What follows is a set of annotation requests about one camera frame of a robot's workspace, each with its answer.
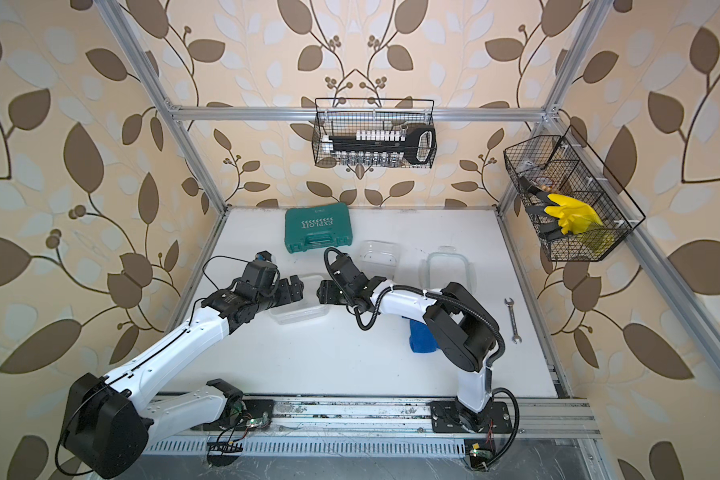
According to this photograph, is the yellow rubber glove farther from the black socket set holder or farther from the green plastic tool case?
the green plastic tool case

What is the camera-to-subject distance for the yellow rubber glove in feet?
2.19

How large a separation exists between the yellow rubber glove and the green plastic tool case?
0.65 m

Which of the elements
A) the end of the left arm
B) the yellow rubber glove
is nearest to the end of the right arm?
the end of the left arm

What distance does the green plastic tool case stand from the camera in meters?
1.07

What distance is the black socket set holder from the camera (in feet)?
2.70

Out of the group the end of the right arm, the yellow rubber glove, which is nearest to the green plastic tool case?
the end of the right arm

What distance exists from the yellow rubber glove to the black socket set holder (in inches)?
13.6

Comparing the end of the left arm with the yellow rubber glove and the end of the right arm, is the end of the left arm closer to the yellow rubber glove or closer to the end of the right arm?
the end of the right arm

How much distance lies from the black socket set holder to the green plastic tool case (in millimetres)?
329

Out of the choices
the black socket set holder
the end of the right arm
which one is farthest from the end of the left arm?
the black socket set holder

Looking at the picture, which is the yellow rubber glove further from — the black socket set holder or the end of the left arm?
the end of the left arm

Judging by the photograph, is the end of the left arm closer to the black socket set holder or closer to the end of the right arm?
the end of the right arm

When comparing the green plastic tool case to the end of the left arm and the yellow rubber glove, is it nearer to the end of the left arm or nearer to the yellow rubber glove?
the end of the left arm

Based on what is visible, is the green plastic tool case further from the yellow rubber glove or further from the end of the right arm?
the yellow rubber glove
